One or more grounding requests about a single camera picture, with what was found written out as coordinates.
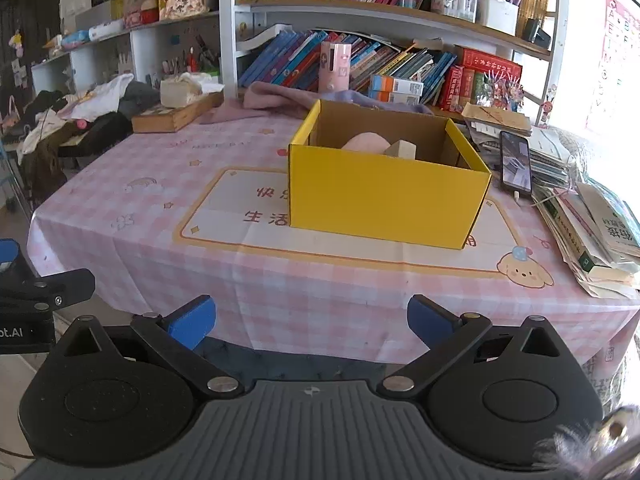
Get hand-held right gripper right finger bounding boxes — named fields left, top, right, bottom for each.
left=377, top=294, right=581, bottom=396

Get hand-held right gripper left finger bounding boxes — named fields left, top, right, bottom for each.
left=42, top=295, right=246, bottom=396

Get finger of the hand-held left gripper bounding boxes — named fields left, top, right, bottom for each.
left=0, top=268, right=96, bottom=313
left=0, top=239, right=38, bottom=282

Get yellow cardboard box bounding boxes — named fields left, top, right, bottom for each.
left=287, top=99, right=493, bottom=251

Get beige charger block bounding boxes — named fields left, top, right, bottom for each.
left=384, top=140, right=417, bottom=160

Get pink plush pig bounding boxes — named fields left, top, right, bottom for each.
left=341, top=131, right=397, bottom=157

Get pink checkered tablecloth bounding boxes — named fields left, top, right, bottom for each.
left=26, top=97, right=640, bottom=378

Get brown garment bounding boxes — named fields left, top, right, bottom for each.
left=20, top=125, right=68, bottom=201

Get black smartphone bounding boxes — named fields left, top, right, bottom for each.
left=500, top=130, right=533, bottom=197

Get pile of books and papers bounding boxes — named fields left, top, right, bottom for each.
left=520, top=125, right=640, bottom=298

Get white printed shirt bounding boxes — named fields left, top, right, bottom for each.
left=60, top=73, right=135, bottom=121

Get fuzzy grey garment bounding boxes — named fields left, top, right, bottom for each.
left=532, top=404, right=640, bottom=480

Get wooden chess box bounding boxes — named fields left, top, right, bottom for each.
left=131, top=91, right=225, bottom=134

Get dark grey garment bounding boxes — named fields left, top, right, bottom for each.
left=117, top=81, right=161, bottom=116

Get brown kraft notebooks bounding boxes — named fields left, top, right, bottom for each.
left=461, top=101, right=533, bottom=136

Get lilac cloth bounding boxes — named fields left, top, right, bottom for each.
left=345, top=91, right=433, bottom=115

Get beige tissue pack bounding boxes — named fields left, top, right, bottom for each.
left=160, top=72, right=223, bottom=109

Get orange blue white carton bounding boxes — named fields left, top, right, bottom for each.
left=370, top=91, right=423, bottom=106
left=371, top=75, right=424, bottom=96

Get pink cloth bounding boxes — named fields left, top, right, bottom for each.
left=200, top=81, right=321, bottom=126

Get colourful figure display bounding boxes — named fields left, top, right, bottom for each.
left=482, top=71, right=525, bottom=111

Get long white box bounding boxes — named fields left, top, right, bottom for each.
left=89, top=20, right=126, bottom=41

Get cup of brushes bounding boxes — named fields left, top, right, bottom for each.
left=192, top=35, right=221, bottom=73

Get red book set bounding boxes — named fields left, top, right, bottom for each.
left=440, top=46, right=523, bottom=113

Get pink tall box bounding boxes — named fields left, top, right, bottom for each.
left=319, top=42, right=352, bottom=95

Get row of blue books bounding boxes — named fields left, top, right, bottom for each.
left=237, top=30, right=457, bottom=96

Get white bookshelf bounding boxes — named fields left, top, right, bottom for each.
left=30, top=0, right=566, bottom=126

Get grey open book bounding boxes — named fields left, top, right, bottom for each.
left=235, top=25, right=281, bottom=53

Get small black box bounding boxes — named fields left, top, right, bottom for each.
left=522, top=17, right=553, bottom=50

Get white storage box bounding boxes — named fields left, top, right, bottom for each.
left=476, top=0, right=519, bottom=37

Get pink wall poster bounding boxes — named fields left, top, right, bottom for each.
left=585, top=0, right=640, bottom=136

